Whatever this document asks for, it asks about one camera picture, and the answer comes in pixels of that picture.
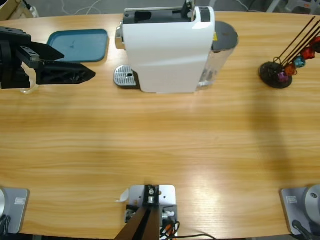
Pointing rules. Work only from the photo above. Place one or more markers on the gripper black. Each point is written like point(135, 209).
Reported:
point(10, 70)

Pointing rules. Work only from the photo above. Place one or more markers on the clear glass cup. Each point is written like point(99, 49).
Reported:
point(26, 90)

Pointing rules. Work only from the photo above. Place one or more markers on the grey coffee machine lever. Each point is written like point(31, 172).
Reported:
point(188, 8)

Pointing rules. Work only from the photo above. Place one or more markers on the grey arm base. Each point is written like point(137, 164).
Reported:
point(297, 205)
point(15, 207)

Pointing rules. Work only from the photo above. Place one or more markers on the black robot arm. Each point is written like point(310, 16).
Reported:
point(15, 35)

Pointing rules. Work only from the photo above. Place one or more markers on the white capsule coffee machine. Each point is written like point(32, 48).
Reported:
point(165, 55)

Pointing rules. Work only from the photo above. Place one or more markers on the purple coffee capsule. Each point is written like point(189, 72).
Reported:
point(283, 76)

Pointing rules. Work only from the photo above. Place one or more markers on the orange coffee capsule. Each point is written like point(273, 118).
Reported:
point(290, 70)

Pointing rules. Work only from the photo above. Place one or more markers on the teal coffee capsule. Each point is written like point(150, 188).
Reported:
point(299, 62)

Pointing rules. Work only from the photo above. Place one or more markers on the teal plastic tray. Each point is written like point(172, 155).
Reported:
point(82, 45)

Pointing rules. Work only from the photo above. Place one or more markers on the tan cardboard box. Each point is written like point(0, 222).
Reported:
point(8, 10)

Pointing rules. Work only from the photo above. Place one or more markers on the white tape strip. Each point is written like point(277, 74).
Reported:
point(123, 196)

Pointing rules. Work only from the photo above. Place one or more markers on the clear water tank black lid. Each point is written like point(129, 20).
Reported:
point(225, 35)

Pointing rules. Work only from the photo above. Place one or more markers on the black capsule holder with rods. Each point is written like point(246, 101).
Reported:
point(272, 77)

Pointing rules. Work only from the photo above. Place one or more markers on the white plastic stool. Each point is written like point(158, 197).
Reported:
point(302, 6)

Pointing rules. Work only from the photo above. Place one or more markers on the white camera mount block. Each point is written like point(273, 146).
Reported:
point(167, 195)

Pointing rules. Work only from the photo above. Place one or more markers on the dark camera post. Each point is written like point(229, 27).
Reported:
point(142, 220)

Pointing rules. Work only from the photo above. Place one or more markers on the white metal table frame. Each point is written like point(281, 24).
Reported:
point(273, 6)

